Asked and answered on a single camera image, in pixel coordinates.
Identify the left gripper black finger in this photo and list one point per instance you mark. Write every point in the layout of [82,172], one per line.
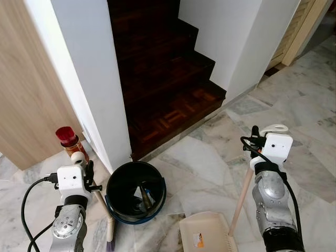
[97,187]
[90,165]

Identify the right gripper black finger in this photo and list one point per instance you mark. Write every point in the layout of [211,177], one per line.
[255,129]

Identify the wooden broom purple bristles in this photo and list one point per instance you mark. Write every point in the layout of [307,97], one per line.
[100,202]

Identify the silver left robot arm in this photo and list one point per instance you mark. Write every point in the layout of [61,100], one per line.
[68,226]

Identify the black round bucket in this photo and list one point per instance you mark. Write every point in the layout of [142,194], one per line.
[123,184]

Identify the red capped brown bottle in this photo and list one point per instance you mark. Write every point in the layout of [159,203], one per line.
[70,143]

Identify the rubbish piece inside bucket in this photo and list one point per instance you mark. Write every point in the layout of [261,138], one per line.
[145,198]

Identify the dark wooden staircase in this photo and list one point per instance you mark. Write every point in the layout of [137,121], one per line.
[157,79]

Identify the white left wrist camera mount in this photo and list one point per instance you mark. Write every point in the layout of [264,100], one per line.
[71,178]

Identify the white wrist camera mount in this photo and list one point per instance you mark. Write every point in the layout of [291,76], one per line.
[71,178]
[277,147]

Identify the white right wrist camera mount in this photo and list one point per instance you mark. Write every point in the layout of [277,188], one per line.
[277,147]

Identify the light wooden door frame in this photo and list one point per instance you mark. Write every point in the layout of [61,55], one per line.
[296,31]

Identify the light wood wall panel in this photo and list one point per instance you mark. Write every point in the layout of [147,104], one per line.
[26,79]

